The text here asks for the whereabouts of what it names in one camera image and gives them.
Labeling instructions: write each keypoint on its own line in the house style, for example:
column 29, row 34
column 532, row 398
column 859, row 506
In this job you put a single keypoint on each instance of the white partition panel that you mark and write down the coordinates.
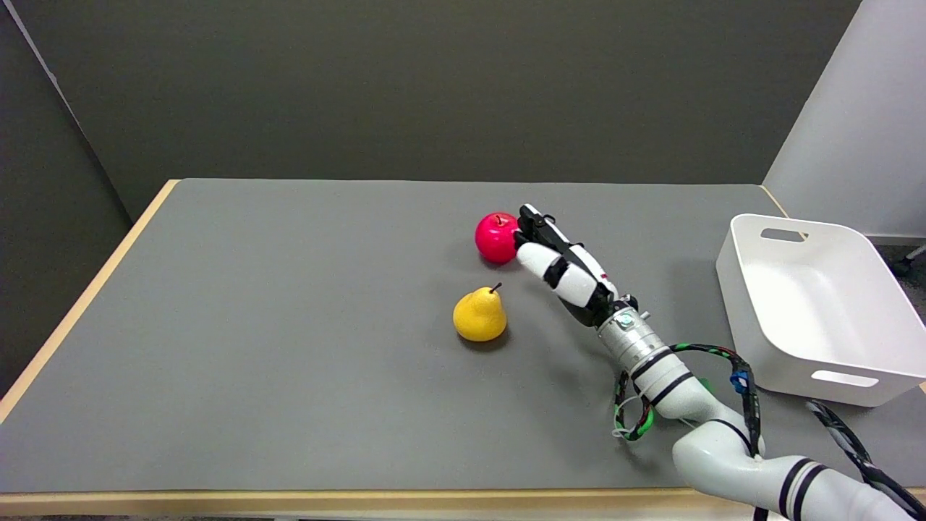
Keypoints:
column 868, row 108

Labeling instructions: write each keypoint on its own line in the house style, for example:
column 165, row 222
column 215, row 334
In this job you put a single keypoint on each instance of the yellow pear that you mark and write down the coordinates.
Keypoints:
column 479, row 318

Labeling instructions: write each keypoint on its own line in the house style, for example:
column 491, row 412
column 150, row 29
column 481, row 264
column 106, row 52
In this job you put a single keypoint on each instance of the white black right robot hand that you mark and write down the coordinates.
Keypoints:
column 571, row 278

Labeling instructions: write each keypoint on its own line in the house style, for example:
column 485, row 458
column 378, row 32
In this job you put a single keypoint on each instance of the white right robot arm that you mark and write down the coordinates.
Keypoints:
column 723, row 456

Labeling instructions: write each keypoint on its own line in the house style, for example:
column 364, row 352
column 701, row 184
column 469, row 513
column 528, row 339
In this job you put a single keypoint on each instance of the green cube block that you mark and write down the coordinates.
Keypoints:
column 705, row 386

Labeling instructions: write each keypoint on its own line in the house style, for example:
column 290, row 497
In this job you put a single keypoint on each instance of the grey table mat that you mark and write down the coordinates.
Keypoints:
column 289, row 325

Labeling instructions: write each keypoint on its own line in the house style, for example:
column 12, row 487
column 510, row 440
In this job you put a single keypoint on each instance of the red apple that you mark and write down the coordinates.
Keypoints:
column 493, row 239

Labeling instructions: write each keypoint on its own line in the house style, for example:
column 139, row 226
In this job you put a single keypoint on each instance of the white plastic bin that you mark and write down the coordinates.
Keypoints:
column 817, row 304

